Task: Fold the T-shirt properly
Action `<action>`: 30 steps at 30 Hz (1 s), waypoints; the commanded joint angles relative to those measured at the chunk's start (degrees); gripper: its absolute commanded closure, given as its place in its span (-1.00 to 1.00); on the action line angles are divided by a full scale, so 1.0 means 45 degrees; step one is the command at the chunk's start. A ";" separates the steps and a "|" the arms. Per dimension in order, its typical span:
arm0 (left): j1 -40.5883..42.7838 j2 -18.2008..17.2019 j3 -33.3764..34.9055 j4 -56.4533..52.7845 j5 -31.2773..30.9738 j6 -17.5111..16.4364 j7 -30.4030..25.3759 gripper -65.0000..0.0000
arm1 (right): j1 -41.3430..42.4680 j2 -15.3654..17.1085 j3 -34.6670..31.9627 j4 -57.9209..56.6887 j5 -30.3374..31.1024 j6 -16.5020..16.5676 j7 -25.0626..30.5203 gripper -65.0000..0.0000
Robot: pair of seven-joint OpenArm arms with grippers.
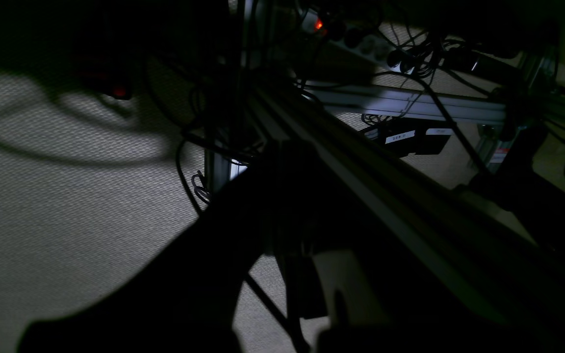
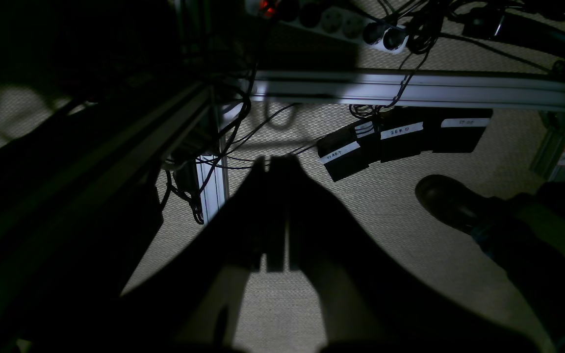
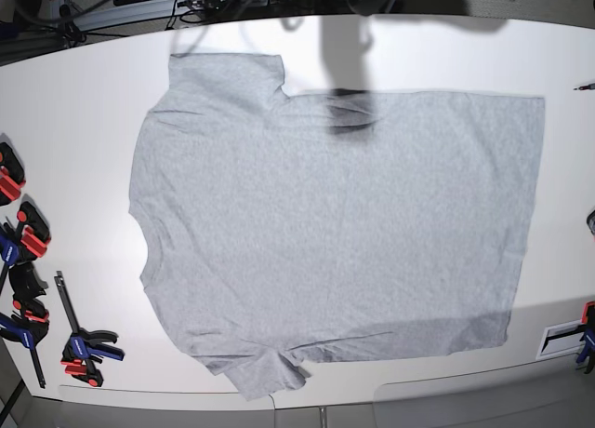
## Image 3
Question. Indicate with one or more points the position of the grey T-shirt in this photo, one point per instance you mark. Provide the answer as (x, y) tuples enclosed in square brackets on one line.
[(329, 227)]

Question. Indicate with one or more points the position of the small blue bar clamp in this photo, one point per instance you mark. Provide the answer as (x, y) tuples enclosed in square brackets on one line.
[(84, 350)]

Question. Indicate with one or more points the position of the red black clamp far left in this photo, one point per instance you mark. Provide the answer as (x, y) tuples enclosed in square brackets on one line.
[(12, 175)]

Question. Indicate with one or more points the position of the grey round object right edge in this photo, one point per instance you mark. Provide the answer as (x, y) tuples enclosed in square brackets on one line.
[(590, 221)]

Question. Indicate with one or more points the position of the black red blue bar clamp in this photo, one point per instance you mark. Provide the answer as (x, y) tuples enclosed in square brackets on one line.
[(29, 324)]

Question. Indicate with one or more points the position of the white label card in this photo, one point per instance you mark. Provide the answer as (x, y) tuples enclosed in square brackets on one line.
[(560, 340)]

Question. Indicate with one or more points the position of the pen at right edge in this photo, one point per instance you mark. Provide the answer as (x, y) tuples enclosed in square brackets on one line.
[(585, 87)]

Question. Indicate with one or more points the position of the blue clamp right edge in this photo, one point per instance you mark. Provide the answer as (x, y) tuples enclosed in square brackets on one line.
[(586, 355)]

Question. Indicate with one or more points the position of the aluminium rail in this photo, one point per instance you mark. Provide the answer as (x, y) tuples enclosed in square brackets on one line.
[(116, 16)]

